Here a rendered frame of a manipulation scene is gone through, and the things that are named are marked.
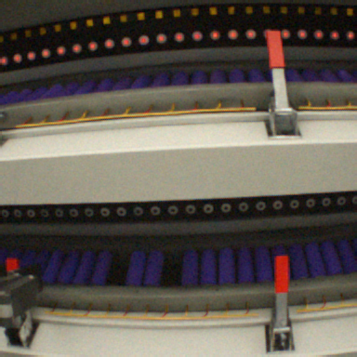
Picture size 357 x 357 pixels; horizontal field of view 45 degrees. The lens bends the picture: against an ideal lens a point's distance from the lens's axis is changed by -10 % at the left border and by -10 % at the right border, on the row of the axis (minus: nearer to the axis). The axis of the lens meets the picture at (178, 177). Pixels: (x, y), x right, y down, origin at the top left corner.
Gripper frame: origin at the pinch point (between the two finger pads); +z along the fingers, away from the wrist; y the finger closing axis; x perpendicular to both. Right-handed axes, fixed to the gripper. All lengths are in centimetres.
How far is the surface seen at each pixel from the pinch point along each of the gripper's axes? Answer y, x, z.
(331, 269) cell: 33.2, -0.6, 7.6
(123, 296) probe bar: 10.9, -1.9, 4.2
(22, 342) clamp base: 0.9, -6.5, -1.0
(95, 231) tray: 5.6, 4.5, 13.8
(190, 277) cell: 17.6, -0.4, 7.5
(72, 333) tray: 5.6, -5.8, 2.1
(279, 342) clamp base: 26.6, -6.5, 0.5
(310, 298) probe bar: 30.3, -3.2, 4.9
